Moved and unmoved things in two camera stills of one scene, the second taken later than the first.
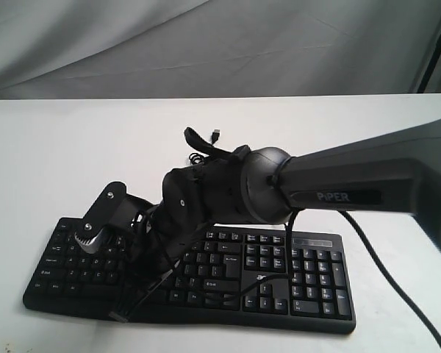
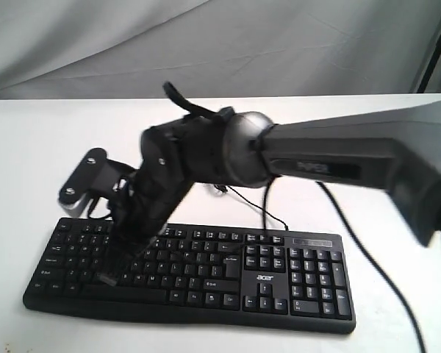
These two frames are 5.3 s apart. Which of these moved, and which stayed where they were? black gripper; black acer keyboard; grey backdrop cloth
Moved: black gripper
Stayed: black acer keyboard; grey backdrop cloth
